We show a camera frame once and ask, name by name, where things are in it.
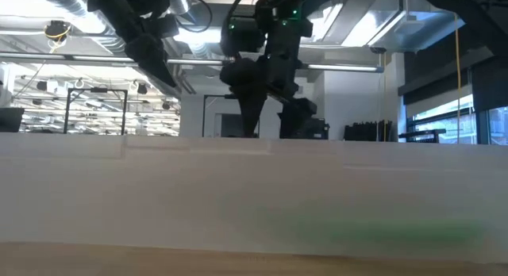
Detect black side table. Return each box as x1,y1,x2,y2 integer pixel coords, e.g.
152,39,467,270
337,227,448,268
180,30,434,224
397,128,448,144

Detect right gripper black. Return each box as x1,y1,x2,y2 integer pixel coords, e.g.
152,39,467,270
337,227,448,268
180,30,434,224
219,0,318,140

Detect black stacked cases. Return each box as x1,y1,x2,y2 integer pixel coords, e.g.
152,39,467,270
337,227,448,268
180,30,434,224
343,120,394,143

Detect long linear ceiling light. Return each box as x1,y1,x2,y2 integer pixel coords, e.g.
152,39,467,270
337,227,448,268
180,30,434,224
0,51,385,74

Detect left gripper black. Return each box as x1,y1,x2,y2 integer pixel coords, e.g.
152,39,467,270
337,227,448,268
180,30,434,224
85,0,178,89

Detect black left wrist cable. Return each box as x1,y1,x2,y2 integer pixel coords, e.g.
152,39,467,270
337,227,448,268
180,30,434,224
169,0,214,34

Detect silver rectangular ceiling duct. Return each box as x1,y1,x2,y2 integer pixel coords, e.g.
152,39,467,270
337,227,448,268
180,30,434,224
309,0,468,55

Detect black ceiling device yellow cable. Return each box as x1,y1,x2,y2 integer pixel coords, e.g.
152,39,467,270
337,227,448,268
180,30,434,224
44,19,73,44

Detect black window blind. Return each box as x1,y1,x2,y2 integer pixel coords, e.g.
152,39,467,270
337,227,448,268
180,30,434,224
470,56,508,113

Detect black printer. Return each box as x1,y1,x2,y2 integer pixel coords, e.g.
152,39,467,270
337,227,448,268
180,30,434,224
303,117,331,140

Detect black rectangular frame stand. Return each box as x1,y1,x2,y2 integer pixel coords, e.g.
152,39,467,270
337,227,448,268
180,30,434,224
63,87,129,136

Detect round silver ceiling duct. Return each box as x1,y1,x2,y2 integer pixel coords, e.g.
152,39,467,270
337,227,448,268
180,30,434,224
37,0,129,56

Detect black monitor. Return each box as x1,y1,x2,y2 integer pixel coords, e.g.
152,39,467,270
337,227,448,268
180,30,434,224
0,106,26,134

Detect clear plastic pencil box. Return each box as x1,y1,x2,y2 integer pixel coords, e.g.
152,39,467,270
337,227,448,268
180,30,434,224
0,132,508,266

